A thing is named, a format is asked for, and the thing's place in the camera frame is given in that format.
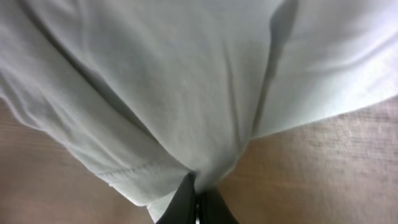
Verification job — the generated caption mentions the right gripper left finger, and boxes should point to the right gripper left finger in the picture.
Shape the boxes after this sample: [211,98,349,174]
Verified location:
[156,173,197,224]

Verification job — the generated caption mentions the white t-shirt black print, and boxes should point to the white t-shirt black print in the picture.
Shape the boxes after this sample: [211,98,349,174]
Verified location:
[1,0,397,220]

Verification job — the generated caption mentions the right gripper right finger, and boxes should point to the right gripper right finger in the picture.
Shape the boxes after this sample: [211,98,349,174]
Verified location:
[197,188,239,224]

